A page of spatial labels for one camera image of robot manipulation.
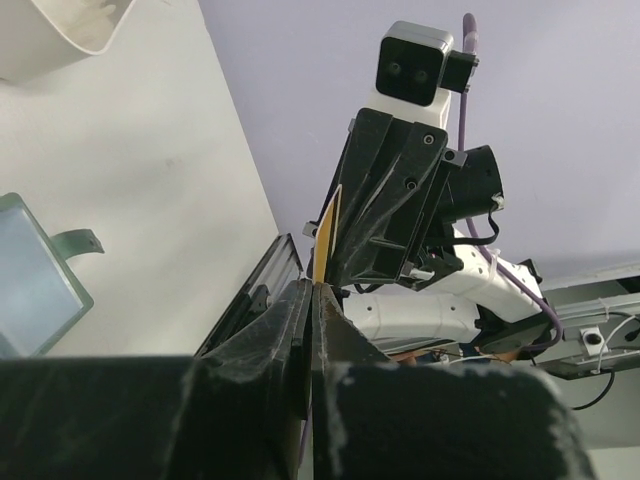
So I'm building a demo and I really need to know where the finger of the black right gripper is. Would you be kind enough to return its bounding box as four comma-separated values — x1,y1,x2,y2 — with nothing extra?
329,108,412,285
344,122,448,285

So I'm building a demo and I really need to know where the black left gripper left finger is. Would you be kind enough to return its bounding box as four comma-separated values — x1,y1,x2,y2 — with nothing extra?
1,280,313,479

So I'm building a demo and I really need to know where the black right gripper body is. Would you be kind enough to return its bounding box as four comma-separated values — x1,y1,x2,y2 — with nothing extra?
399,145,504,290

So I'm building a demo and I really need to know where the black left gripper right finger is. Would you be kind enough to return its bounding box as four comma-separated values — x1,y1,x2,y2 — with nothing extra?
311,285,596,479

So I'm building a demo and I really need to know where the green card holder wallet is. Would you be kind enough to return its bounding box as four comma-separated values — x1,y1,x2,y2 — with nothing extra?
1,192,104,360

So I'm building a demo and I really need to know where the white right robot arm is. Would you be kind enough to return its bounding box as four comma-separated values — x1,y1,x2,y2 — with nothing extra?
324,108,563,356

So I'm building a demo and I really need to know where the white oblong tray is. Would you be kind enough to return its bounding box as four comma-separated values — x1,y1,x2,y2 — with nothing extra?
1,1,136,83

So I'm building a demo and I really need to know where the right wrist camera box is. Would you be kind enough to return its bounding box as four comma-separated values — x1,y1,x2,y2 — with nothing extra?
367,14,479,129

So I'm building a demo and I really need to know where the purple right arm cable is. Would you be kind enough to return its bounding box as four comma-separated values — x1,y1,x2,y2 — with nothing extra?
299,12,564,480

